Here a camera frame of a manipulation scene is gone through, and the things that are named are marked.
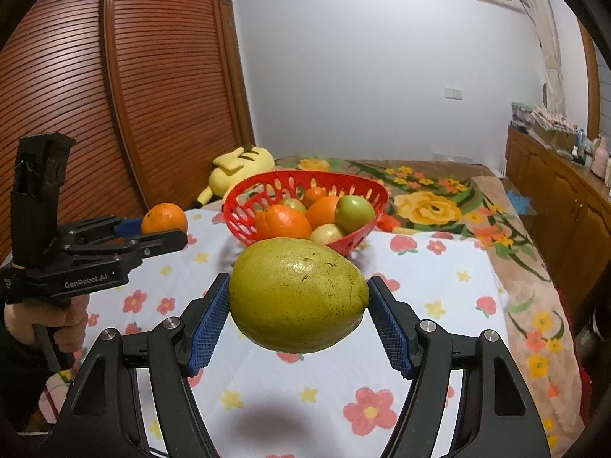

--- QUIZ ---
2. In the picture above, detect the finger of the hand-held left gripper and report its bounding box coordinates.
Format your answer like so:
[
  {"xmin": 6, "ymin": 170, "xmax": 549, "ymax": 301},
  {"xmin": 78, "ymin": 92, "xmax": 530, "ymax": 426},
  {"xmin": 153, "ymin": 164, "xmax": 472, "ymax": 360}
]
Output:
[
  {"xmin": 64, "ymin": 229, "xmax": 188, "ymax": 268},
  {"xmin": 61, "ymin": 216, "xmax": 145, "ymax": 248}
]

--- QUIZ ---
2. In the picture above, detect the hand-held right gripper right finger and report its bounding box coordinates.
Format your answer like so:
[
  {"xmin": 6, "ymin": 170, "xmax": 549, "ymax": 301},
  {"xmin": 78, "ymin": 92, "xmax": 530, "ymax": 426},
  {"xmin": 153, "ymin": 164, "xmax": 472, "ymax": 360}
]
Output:
[{"xmin": 367, "ymin": 276, "xmax": 552, "ymax": 458}]

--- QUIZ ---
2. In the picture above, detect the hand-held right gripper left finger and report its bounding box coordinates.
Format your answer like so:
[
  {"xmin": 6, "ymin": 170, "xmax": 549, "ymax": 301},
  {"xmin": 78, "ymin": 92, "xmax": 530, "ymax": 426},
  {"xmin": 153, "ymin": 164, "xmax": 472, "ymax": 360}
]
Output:
[{"xmin": 56, "ymin": 272, "xmax": 232, "ymax": 458}]

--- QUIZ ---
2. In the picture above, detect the medium tangerine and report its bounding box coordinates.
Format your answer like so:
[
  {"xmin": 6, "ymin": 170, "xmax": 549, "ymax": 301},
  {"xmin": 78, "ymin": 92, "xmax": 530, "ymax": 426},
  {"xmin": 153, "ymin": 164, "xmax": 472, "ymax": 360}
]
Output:
[{"xmin": 141, "ymin": 203, "xmax": 189, "ymax": 237}]

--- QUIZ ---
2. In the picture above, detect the speckled yellow-green pear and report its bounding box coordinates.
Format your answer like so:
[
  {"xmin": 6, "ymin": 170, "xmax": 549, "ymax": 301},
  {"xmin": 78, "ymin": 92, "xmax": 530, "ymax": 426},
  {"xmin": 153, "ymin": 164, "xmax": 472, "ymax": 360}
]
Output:
[{"xmin": 228, "ymin": 239, "xmax": 370, "ymax": 355}]

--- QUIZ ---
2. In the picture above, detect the red perforated plastic basket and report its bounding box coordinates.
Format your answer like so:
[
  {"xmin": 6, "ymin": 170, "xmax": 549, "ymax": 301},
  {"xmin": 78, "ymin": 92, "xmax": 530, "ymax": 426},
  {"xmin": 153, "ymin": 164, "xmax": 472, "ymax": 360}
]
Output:
[{"xmin": 222, "ymin": 170, "xmax": 389, "ymax": 256}]

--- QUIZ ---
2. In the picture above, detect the large oval orange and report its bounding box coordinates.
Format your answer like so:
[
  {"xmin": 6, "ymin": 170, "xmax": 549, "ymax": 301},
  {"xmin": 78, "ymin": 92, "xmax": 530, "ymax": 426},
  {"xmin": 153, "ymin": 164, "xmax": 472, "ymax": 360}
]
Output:
[{"xmin": 254, "ymin": 204, "xmax": 313, "ymax": 242}]

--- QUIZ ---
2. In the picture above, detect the person's left forearm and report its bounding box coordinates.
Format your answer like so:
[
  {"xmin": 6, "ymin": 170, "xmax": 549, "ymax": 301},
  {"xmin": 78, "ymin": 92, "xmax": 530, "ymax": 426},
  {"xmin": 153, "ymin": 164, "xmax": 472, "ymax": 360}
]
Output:
[{"xmin": 0, "ymin": 329, "xmax": 65, "ymax": 435}]

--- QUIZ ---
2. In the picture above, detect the person's left hand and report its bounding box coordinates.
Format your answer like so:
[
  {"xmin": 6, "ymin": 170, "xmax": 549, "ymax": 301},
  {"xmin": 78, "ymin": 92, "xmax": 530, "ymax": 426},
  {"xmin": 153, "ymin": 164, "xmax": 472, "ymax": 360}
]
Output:
[{"xmin": 4, "ymin": 295, "xmax": 90, "ymax": 355}]

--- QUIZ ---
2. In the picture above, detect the floral white tablecloth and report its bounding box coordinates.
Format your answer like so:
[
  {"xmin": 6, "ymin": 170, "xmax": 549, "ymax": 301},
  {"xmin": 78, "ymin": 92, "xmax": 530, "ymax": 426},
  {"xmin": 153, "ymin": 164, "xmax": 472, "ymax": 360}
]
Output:
[{"xmin": 0, "ymin": 207, "xmax": 509, "ymax": 458}]

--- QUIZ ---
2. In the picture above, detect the yellow plush toy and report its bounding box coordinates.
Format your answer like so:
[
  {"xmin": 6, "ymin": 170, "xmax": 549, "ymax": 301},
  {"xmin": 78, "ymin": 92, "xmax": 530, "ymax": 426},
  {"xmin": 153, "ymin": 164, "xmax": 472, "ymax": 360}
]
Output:
[{"xmin": 197, "ymin": 144, "xmax": 274, "ymax": 208}]

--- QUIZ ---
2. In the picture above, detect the pale green apple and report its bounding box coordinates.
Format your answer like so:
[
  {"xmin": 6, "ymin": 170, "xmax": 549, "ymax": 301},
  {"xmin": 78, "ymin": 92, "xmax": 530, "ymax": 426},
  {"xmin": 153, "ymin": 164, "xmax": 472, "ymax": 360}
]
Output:
[{"xmin": 310, "ymin": 223, "xmax": 347, "ymax": 245}]

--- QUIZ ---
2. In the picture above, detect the round orange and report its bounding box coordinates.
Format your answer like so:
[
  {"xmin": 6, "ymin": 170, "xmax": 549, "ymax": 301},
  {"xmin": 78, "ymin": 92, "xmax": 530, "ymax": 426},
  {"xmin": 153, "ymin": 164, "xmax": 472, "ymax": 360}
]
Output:
[{"xmin": 304, "ymin": 195, "xmax": 342, "ymax": 230}]

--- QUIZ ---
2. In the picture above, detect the floral bed blanket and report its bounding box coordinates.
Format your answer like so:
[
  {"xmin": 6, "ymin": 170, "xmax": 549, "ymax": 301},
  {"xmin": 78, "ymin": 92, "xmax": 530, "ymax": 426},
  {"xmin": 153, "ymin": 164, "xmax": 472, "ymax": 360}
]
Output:
[{"xmin": 267, "ymin": 155, "xmax": 588, "ymax": 449}]

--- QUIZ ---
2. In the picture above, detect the wooden slatted wardrobe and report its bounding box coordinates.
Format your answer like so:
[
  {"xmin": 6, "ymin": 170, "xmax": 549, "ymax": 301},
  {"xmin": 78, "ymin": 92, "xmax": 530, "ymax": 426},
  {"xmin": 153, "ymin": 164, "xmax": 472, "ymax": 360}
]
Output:
[{"xmin": 0, "ymin": 0, "xmax": 256, "ymax": 268}]

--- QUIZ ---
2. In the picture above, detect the small tangerine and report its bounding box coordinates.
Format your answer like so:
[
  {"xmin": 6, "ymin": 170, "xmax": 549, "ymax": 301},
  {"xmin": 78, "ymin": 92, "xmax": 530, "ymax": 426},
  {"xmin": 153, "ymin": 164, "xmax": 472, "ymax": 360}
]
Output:
[{"xmin": 302, "ymin": 186, "xmax": 329, "ymax": 208}]

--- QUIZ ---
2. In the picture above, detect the wooden sideboard cabinet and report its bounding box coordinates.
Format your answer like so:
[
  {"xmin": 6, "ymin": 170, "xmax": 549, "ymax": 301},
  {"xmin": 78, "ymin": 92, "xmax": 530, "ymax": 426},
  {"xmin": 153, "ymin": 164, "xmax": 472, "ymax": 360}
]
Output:
[{"xmin": 505, "ymin": 126, "xmax": 611, "ymax": 311}]

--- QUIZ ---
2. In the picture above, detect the stack of folded cloths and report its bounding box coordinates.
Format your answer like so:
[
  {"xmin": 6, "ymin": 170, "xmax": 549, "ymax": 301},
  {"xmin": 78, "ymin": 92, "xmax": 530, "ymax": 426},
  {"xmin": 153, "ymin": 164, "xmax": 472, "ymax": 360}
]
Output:
[{"xmin": 511, "ymin": 102, "xmax": 533, "ymax": 132}]

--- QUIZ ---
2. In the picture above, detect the cardboard box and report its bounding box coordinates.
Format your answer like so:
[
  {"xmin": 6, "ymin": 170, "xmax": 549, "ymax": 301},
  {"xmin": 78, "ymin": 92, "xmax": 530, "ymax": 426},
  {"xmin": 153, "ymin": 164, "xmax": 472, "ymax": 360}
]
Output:
[{"xmin": 532, "ymin": 105, "xmax": 578, "ymax": 153}]

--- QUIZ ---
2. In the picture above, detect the pink kettle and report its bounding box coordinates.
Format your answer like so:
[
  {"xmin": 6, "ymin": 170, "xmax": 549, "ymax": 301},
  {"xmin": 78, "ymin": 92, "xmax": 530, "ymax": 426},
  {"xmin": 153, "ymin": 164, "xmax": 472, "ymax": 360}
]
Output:
[{"xmin": 591, "ymin": 136, "xmax": 611, "ymax": 177}]

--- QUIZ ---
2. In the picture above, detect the beige curtain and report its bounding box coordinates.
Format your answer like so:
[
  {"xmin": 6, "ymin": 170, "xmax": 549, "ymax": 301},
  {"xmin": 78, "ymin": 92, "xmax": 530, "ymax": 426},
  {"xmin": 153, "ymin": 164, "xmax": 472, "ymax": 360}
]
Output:
[{"xmin": 522, "ymin": 0, "xmax": 571, "ymax": 120}]

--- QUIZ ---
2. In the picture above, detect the grey window blind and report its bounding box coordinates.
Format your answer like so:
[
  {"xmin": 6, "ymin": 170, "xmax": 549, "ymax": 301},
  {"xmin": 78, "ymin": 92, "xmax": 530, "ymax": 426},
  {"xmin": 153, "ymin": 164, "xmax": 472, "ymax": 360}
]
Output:
[{"xmin": 596, "ymin": 55, "xmax": 611, "ymax": 122}]

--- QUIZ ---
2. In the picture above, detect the wooden window frame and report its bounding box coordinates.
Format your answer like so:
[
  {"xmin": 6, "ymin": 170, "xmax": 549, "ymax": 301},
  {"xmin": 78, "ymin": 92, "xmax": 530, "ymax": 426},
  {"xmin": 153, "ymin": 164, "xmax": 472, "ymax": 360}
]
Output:
[{"xmin": 577, "ymin": 19, "xmax": 603, "ymax": 139}]

